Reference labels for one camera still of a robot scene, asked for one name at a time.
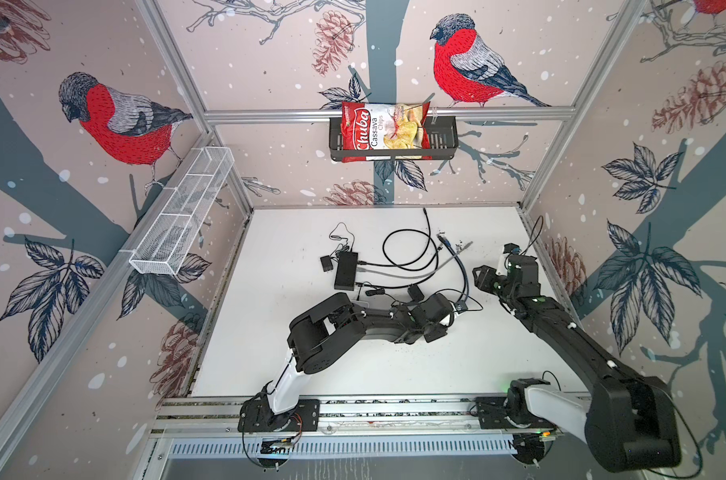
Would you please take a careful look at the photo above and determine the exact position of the small black adapter block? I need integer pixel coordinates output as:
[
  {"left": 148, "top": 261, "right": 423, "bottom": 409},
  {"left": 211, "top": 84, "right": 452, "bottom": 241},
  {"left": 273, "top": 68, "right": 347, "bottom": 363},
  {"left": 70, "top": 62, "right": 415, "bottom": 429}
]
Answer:
[{"left": 407, "top": 284, "right": 425, "bottom": 303}]

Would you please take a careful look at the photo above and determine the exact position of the black ethernet cable loop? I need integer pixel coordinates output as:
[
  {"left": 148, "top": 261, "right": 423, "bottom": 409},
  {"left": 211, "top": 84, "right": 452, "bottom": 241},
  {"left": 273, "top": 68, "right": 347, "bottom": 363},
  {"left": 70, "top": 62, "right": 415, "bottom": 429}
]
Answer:
[{"left": 356, "top": 227, "right": 439, "bottom": 270}]

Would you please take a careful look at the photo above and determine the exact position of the black network switch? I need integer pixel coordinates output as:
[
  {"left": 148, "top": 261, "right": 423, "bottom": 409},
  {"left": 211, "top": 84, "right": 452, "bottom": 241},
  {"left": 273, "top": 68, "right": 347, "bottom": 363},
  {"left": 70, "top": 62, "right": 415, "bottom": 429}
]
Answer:
[{"left": 334, "top": 251, "right": 358, "bottom": 291}]

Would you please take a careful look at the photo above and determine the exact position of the thin black power cord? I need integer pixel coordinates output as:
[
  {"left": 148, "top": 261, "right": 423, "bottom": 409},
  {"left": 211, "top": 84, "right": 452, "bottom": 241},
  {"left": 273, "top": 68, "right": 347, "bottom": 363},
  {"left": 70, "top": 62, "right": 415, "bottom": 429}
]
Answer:
[{"left": 329, "top": 221, "right": 357, "bottom": 253}]

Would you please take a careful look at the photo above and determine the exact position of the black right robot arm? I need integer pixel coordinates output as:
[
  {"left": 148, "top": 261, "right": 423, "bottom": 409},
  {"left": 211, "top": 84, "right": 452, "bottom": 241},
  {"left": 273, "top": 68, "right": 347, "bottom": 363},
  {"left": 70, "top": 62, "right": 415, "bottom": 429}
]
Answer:
[{"left": 472, "top": 255, "right": 681, "bottom": 473}]

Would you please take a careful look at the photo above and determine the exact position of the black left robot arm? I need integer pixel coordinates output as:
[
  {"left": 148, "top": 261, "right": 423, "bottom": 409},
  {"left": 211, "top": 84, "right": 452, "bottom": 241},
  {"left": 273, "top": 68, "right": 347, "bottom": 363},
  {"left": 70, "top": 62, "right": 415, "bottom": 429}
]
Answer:
[{"left": 262, "top": 292, "right": 456, "bottom": 415}]

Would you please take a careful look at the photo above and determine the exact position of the black power adapter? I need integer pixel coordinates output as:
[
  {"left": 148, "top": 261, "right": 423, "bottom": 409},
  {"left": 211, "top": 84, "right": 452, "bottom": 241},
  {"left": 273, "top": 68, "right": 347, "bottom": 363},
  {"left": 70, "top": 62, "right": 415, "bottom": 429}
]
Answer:
[{"left": 320, "top": 255, "right": 334, "bottom": 272}]

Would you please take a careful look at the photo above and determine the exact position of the red cassava chips bag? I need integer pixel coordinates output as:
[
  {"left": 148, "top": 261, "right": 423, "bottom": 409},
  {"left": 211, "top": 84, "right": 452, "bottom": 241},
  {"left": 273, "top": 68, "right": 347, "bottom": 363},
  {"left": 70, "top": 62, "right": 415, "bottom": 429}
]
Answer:
[{"left": 341, "top": 102, "right": 430, "bottom": 152}]

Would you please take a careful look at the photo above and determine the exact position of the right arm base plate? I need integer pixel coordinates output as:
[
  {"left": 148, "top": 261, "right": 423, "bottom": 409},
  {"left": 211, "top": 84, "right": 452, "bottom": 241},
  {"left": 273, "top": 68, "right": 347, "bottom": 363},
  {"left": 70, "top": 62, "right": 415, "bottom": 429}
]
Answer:
[{"left": 468, "top": 396, "right": 556, "bottom": 431}]

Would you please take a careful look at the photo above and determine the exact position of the black wire wall basket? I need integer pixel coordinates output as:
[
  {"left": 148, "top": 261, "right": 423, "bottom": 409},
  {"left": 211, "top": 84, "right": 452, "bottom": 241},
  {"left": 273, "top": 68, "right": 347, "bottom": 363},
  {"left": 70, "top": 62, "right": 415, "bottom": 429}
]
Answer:
[{"left": 329, "top": 117, "right": 458, "bottom": 163}]

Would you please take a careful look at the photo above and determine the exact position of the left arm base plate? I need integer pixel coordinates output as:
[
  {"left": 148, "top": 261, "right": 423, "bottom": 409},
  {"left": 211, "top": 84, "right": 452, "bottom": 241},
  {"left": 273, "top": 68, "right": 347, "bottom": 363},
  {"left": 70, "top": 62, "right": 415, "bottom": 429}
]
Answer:
[{"left": 237, "top": 396, "right": 320, "bottom": 433}]

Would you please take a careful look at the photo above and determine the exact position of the white mesh wall shelf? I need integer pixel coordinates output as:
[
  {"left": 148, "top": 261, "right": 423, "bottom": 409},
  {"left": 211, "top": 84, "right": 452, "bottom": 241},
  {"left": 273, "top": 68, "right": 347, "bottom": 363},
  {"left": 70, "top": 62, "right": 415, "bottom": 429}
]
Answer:
[{"left": 129, "top": 146, "right": 234, "bottom": 276}]

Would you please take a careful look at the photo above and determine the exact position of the aluminium front rail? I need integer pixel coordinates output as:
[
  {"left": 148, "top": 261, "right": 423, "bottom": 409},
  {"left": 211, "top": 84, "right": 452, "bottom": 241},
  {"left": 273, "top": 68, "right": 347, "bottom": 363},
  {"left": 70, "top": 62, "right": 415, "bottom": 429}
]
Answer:
[{"left": 148, "top": 393, "right": 576, "bottom": 439}]

